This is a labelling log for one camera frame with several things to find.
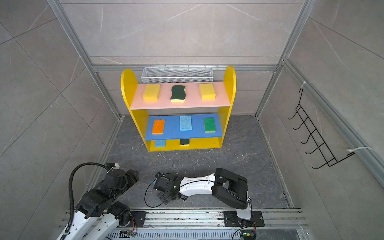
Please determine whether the blue sponge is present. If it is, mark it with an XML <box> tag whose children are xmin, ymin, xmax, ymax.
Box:
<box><xmin>155</xmin><ymin>140</ymin><xmax>166</xmax><ymax>148</ymax></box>
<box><xmin>180</xmin><ymin>116</ymin><xmax>193</xmax><ymax>131</ymax></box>

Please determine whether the dark green sponge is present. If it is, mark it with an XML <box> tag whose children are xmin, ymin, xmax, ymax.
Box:
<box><xmin>180</xmin><ymin>139</ymin><xmax>190</xmax><ymax>146</ymax></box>
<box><xmin>170</xmin><ymin>85</ymin><xmax>186</xmax><ymax>103</ymax></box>

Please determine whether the orange sponge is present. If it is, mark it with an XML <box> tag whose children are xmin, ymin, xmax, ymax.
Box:
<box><xmin>152</xmin><ymin>119</ymin><xmax>165</xmax><ymax>135</ymax></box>

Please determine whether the bright green sponge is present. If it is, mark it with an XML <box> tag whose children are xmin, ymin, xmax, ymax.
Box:
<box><xmin>204</xmin><ymin>118</ymin><xmax>216</xmax><ymax>133</ymax></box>

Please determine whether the yellow sponge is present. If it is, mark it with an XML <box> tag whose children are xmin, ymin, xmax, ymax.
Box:
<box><xmin>143</xmin><ymin>84</ymin><xmax>161</xmax><ymax>103</ymax></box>
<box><xmin>199</xmin><ymin>84</ymin><xmax>216</xmax><ymax>101</ymax></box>

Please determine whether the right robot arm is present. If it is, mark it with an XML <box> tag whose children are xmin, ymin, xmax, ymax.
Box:
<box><xmin>154</xmin><ymin>168</ymin><xmax>252</xmax><ymax>221</ymax></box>

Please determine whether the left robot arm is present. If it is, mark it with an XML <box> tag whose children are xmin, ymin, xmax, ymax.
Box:
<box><xmin>58</xmin><ymin>169</ymin><xmax>139</xmax><ymax>240</ymax></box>

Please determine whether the yellow shelf with coloured boards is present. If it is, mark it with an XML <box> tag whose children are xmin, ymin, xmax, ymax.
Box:
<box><xmin>121</xmin><ymin>66</ymin><xmax>237</xmax><ymax>152</ymax></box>

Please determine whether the aluminium mounting rail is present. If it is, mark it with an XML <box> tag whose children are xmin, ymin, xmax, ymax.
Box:
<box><xmin>58</xmin><ymin>209</ymin><xmax>310</xmax><ymax>240</ymax></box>

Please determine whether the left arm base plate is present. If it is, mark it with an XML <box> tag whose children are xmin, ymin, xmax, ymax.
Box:
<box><xmin>126</xmin><ymin>211</ymin><xmax>147</xmax><ymax>229</ymax></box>

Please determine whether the black corrugated cable left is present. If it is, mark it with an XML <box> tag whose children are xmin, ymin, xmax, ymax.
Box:
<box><xmin>59</xmin><ymin>162</ymin><xmax>110</xmax><ymax>240</ymax></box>

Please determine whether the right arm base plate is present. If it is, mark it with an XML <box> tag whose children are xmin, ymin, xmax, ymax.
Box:
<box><xmin>223</xmin><ymin>211</ymin><xmax>265</xmax><ymax>228</ymax></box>

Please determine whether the white wire mesh basket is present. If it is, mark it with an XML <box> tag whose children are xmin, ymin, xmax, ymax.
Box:
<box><xmin>141</xmin><ymin>67</ymin><xmax>214</xmax><ymax>84</ymax></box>

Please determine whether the black wire hook rack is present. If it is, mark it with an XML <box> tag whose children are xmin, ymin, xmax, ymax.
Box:
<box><xmin>287</xmin><ymin>89</ymin><xmax>355</xmax><ymax>170</ymax></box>

